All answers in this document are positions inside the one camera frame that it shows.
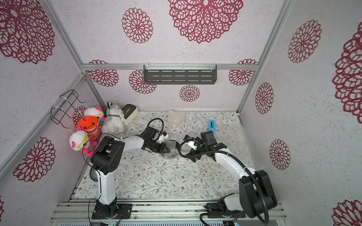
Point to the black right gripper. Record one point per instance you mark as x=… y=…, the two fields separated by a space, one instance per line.
x=196 y=150

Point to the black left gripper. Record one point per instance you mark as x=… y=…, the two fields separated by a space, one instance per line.
x=161 y=150

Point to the clear bubble wrap sheet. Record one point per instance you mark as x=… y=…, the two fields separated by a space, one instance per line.
x=175 y=118
x=174 y=148

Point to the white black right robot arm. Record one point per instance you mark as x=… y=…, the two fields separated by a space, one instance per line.
x=255 y=196

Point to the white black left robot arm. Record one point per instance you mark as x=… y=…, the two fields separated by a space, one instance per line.
x=107 y=157

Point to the blue tape dispenser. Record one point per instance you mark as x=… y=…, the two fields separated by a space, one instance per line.
x=212 y=126

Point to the floral table mat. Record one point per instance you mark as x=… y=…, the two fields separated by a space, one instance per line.
x=145 y=175

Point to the grey white husky plush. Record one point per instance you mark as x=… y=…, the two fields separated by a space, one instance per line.
x=114 y=122

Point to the white pink plush toy top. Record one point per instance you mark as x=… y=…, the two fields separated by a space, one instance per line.
x=95 y=112

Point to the blue patterned green plate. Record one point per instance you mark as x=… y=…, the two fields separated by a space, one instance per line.
x=93 y=175

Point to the orange red plush toy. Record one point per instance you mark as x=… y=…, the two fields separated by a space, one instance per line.
x=90 y=125

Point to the white plush with yellow glasses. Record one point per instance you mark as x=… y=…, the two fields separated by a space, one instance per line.
x=81 y=141

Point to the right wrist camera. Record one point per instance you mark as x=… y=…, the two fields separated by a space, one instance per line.
x=207 y=139

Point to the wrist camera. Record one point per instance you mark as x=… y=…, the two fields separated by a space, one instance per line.
x=207 y=139
x=152 y=134

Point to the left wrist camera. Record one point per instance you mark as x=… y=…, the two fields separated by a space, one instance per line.
x=152 y=134

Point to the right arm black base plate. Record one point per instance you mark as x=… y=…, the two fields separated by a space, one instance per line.
x=216 y=210

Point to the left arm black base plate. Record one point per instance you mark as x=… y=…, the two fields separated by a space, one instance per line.
x=112 y=210

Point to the grey wall shelf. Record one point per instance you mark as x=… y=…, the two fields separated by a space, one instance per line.
x=180 y=75

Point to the black wire basket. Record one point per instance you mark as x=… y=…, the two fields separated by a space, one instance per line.
x=61 y=113

